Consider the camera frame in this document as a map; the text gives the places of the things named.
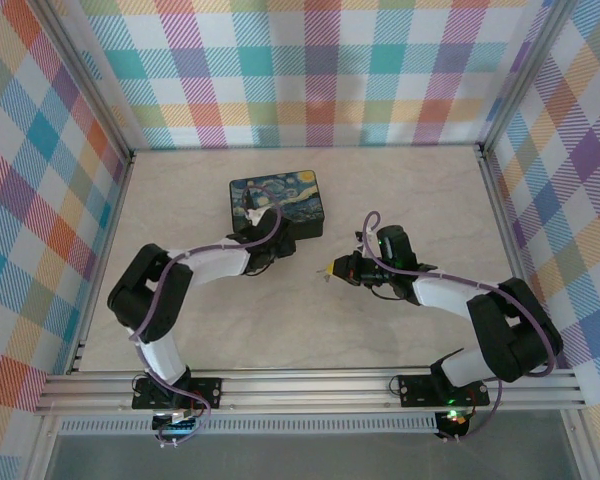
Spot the black box with painted lid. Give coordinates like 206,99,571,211
228,168,327,240

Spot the circuit board with green light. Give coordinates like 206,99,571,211
438,409,470,435

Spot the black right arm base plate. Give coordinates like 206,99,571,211
398,372,490,409

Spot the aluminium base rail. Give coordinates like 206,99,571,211
34,369,586,414

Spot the aluminium side rail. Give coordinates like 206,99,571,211
64,149,137,376
477,143,586,396

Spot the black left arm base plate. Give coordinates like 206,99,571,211
132,377,224,411

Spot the grey slotted cable duct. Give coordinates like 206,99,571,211
59,418,439,435

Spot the aluminium frame post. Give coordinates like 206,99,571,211
477,0,581,156
32,0,136,159

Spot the aluminium frame leg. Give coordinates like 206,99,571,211
562,412,599,480
27,414,61,480

